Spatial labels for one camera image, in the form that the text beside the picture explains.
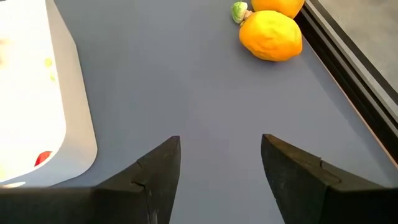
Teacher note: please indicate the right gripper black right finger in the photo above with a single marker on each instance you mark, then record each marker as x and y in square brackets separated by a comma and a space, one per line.
[326, 205]

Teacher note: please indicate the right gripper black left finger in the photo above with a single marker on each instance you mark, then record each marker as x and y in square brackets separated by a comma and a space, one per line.
[109, 205]

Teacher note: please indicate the red-capped toy mushroom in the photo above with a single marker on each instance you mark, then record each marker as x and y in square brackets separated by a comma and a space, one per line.
[42, 157]

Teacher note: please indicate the toy orange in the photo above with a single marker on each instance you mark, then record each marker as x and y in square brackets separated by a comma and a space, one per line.
[270, 35]

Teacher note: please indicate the large yellow toy fruit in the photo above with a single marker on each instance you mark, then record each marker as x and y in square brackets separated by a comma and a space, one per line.
[278, 6]

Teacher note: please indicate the green toy brussels sprout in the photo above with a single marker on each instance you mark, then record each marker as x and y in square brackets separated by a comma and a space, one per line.
[239, 12]

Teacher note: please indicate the white plastic basket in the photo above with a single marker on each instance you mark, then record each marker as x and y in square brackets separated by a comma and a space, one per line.
[31, 102]

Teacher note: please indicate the black aluminium rig frame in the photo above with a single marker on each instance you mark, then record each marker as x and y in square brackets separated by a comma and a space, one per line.
[351, 77]

